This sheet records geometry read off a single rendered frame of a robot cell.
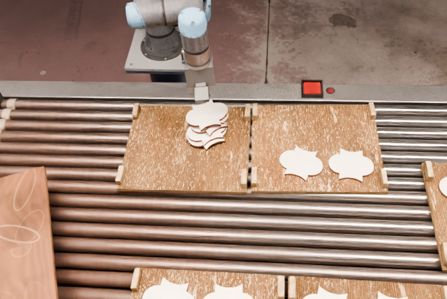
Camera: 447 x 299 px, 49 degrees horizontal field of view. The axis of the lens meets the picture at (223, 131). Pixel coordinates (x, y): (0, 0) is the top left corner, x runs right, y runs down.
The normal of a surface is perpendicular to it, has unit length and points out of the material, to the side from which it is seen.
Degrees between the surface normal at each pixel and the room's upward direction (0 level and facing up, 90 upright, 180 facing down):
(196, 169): 0
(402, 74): 0
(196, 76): 90
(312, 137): 0
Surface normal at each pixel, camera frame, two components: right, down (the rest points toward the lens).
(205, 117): -0.07, -0.62
